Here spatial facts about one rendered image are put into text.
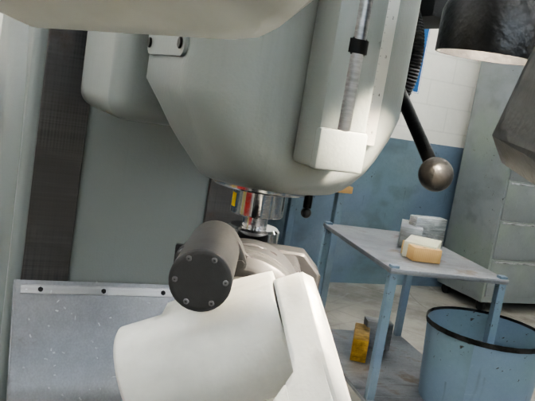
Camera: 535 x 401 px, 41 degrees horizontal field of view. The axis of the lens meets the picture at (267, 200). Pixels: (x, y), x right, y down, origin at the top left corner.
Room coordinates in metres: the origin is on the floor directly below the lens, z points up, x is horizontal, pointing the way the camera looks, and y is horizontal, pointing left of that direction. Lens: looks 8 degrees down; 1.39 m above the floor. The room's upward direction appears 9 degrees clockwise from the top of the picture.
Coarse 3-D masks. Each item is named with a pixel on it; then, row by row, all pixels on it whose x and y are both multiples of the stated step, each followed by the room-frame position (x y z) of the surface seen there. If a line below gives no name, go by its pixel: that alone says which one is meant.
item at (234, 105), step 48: (192, 48) 0.55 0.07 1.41; (240, 48) 0.53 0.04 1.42; (288, 48) 0.54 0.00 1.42; (384, 48) 0.57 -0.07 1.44; (192, 96) 0.55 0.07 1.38; (240, 96) 0.53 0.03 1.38; (288, 96) 0.54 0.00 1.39; (384, 96) 0.58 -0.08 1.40; (192, 144) 0.59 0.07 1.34; (240, 144) 0.54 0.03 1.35; (288, 144) 0.54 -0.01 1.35; (384, 144) 0.60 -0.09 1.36; (288, 192) 0.56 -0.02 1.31; (336, 192) 0.60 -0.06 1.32
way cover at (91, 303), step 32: (32, 288) 0.90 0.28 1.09; (64, 288) 0.92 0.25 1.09; (96, 288) 0.94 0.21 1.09; (128, 288) 0.96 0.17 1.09; (160, 288) 0.98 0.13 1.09; (32, 320) 0.89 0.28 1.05; (64, 320) 0.90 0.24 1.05; (96, 320) 0.92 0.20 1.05; (128, 320) 0.94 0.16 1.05; (32, 352) 0.87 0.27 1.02; (96, 352) 0.91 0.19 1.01; (32, 384) 0.86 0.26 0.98; (64, 384) 0.87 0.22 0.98; (96, 384) 0.89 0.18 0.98
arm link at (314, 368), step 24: (288, 288) 0.39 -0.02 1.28; (312, 288) 0.39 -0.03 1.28; (288, 312) 0.38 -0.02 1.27; (312, 312) 0.37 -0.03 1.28; (288, 336) 0.36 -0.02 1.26; (312, 336) 0.36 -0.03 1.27; (312, 360) 0.35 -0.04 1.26; (336, 360) 0.35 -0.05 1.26; (288, 384) 0.34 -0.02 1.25; (312, 384) 0.33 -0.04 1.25; (336, 384) 0.34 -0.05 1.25
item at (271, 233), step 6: (234, 222) 0.64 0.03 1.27; (240, 222) 0.64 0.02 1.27; (234, 228) 0.62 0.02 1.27; (240, 228) 0.61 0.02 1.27; (246, 228) 0.62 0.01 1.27; (252, 228) 0.62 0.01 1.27; (258, 228) 0.62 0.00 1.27; (264, 228) 0.63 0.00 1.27; (270, 228) 0.63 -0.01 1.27; (276, 228) 0.64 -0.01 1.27; (240, 234) 0.61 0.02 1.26; (246, 234) 0.61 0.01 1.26; (252, 234) 0.61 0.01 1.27; (258, 234) 0.61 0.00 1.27; (264, 234) 0.61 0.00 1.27; (270, 234) 0.62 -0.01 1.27; (276, 234) 0.62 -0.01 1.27; (264, 240) 0.61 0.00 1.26; (270, 240) 0.62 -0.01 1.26; (276, 240) 0.63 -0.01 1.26
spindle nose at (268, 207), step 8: (232, 192) 0.63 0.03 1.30; (240, 192) 0.62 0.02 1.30; (240, 200) 0.62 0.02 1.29; (248, 200) 0.61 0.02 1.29; (256, 200) 0.61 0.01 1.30; (264, 200) 0.61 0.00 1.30; (272, 200) 0.61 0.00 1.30; (280, 200) 0.62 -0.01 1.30; (232, 208) 0.62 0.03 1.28; (240, 208) 0.61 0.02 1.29; (248, 208) 0.61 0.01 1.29; (256, 208) 0.61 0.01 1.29; (264, 208) 0.61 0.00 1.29; (272, 208) 0.61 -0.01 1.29; (280, 208) 0.62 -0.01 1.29; (248, 216) 0.61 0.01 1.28; (256, 216) 0.61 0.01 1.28; (264, 216) 0.61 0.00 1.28; (272, 216) 0.62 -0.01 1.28; (280, 216) 0.62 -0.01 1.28
